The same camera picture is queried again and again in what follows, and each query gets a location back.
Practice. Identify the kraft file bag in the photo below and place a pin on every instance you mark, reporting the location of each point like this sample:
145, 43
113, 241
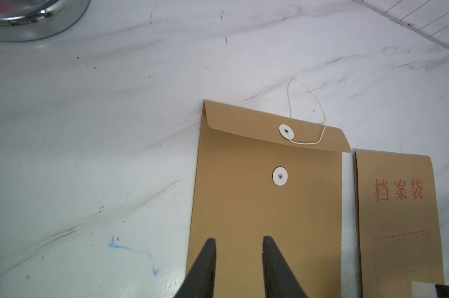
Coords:
398, 223
261, 174

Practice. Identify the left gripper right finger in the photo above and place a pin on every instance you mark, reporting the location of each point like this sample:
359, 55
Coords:
279, 280

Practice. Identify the silver metal glass rack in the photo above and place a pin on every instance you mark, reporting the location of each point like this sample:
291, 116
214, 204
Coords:
22, 21

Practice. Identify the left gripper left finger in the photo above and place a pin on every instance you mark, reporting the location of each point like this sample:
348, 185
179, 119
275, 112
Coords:
200, 280

